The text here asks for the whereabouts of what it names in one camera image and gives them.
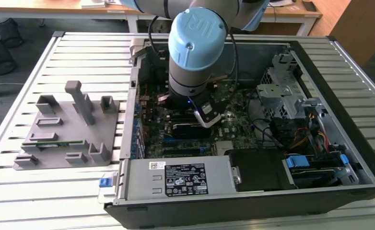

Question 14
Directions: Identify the black flat phone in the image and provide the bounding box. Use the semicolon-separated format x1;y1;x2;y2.
302;1;318;12

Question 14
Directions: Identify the silver power supply black label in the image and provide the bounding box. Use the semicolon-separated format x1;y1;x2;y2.
123;155;237;201

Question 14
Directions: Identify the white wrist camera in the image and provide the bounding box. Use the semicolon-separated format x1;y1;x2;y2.
194;102;222;127

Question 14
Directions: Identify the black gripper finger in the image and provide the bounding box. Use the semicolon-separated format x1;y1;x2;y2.
157;94;173;106

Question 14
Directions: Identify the black plastic shroud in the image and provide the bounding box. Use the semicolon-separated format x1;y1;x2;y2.
227;148;297;193

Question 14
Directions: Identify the blue disk carrier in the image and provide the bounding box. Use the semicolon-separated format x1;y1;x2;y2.
285;154;349;171

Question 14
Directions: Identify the black graphics card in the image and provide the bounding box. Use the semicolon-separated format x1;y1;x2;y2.
171;122;214;140

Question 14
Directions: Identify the grey parts rack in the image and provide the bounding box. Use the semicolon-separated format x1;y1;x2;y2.
14;80;122;171

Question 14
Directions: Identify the blue plastic case latch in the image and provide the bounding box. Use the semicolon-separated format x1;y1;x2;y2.
99;173;115;188

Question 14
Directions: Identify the brown wooden cabinet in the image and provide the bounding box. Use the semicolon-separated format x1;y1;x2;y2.
311;0;375;68

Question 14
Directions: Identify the black RAM slot bank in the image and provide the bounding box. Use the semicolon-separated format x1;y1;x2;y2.
170;113;226;125

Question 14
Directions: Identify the black open PC case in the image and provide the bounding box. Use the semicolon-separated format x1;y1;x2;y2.
103;37;375;228

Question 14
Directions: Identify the white box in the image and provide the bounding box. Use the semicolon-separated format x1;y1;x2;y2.
81;0;107;9

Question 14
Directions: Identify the silver chipset heatsink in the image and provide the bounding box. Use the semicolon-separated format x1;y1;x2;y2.
215;140;234;154

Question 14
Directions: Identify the green motherboard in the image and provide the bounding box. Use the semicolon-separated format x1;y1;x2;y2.
137;81;262;160

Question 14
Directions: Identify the green RAM stick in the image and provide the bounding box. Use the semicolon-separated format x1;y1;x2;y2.
37;140;86;147

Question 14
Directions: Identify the orange yellow wire bundle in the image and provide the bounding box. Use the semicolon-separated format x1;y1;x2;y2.
285;112;333;154

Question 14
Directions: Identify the silver metal drive cage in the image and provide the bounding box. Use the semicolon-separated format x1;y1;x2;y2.
257;54;325;120

